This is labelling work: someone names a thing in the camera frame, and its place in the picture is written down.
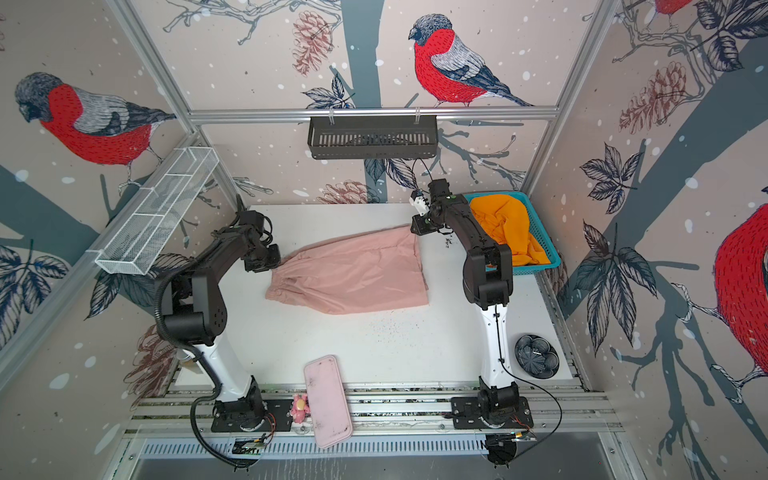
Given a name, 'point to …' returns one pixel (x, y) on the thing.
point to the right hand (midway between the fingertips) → (416, 229)
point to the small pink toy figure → (300, 408)
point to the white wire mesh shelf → (147, 227)
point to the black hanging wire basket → (372, 137)
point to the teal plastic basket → (538, 231)
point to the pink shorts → (372, 271)
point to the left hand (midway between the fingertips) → (271, 262)
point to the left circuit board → (249, 447)
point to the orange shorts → (506, 220)
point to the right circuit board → (522, 436)
